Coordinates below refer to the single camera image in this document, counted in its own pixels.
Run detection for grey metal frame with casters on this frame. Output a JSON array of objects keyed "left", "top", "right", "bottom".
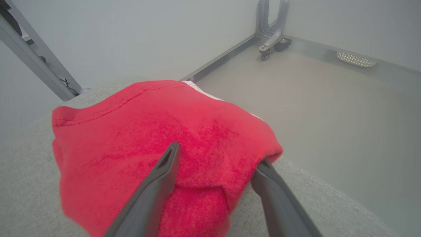
[{"left": 5, "top": 0, "right": 283, "bottom": 96}]

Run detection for red shorts white stripes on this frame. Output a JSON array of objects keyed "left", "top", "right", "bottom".
[{"left": 52, "top": 80, "right": 283, "bottom": 237}]

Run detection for white partition panel grey frame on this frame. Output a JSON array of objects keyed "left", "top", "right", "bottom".
[{"left": 283, "top": 0, "right": 421, "bottom": 78}]

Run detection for white perforated plastic object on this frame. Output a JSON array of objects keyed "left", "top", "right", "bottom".
[{"left": 336, "top": 51, "right": 377, "bottom": 68}]

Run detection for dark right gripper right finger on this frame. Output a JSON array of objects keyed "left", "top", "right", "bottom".
[{"left": 251, "top": 158, "right": 323, "bottom": 237}]

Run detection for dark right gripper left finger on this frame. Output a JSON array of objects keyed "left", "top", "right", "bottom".
[{"left": 104, "top": 142, "right": 182, "bottom": 237}]

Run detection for grey metal stand leg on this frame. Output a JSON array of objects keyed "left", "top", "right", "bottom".
[{"left": 0, "top": 0, "right": 78, "bottom": 139}]

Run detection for grey partition foot with casters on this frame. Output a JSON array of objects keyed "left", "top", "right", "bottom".
[{"left": 255, "top": 0, "right": 292, "bottom": 61}]

